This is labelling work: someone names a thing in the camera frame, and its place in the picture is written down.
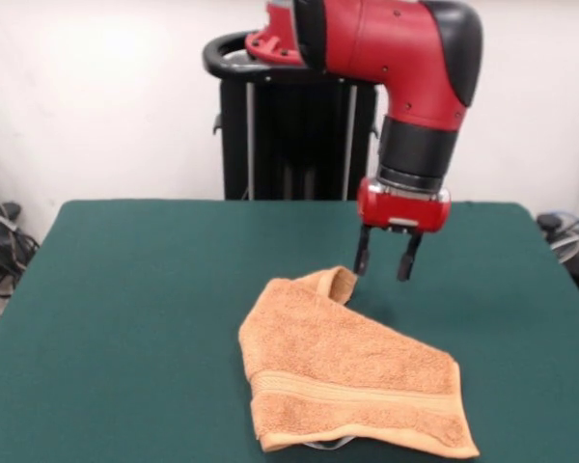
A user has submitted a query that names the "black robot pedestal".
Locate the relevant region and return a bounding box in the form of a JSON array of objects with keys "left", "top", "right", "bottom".
[{"left": 202, "top": 31, "right": 385, "bottom": 202}]

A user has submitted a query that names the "tan terry towel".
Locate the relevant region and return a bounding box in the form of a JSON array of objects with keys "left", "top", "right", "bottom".
[{"left": 237, "top": 264, "right": 481, "bottom": 459}]

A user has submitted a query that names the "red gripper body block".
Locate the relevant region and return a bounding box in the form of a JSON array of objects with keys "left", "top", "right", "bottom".
[{"left": 356, "top": 177, "right": 453, "bottom": 236}]

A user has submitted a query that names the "grey curved stand base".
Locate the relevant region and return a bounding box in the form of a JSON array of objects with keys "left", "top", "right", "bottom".
[{"left": 549, "top": 230, "right": 579, "bottom": 313}]

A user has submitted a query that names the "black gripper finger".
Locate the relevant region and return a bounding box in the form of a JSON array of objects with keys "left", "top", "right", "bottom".
[
  {"left": 352, "top": 224, "right": 373, "bottom": 277},
  {"left": 397, "top": 232, "right": 424, "bottom": 284}
]

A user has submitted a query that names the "dark green table cloth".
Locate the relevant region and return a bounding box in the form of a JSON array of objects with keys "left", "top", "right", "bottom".
[{"left": 0, "top": 200, "right": 579, "bottom": 463}]

